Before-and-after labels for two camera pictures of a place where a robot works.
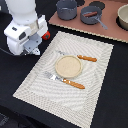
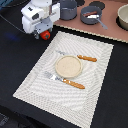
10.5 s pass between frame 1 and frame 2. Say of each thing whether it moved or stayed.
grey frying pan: stayed
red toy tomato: stayed
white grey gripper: moved
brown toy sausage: stayed
